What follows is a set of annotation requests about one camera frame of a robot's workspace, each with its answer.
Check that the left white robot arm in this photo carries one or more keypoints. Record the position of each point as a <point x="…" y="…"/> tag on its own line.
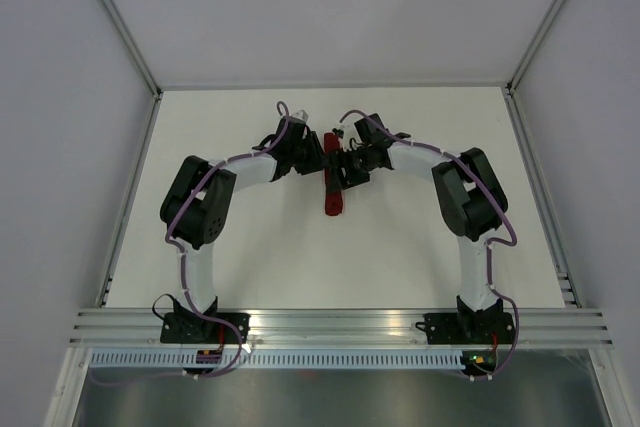
<point x="195" y="211"/>

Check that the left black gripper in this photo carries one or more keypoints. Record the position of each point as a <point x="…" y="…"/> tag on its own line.
<point x="316" y="163"/>

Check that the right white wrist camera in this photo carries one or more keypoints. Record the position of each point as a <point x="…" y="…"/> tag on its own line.
<point x="347" y="135"/>

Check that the left aluminium frame post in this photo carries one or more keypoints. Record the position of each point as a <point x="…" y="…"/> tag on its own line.
<point x="131" y="48"/>

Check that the right aluminium frame post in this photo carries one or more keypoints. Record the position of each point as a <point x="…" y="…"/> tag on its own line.
<point x="542" y="31"/>

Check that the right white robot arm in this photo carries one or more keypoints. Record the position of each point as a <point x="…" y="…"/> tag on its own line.
<point x="473" y="206"/>

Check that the dark red cloth napkin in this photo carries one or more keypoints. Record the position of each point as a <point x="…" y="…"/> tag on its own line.
<point x="334" y="202"/>

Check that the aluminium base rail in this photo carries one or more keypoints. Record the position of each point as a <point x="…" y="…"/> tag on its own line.
<point x="558" y="328"/>

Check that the white slotted cable duct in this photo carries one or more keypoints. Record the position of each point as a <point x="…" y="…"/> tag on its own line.
<point x="280" y="358"/>

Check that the aluminium frame post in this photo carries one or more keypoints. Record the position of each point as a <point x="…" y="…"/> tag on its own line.
<point x="542" y="31"/>
<point x="131" y="48"/>

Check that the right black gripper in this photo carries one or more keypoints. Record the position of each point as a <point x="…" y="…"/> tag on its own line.
<point x="339" y="161"/>

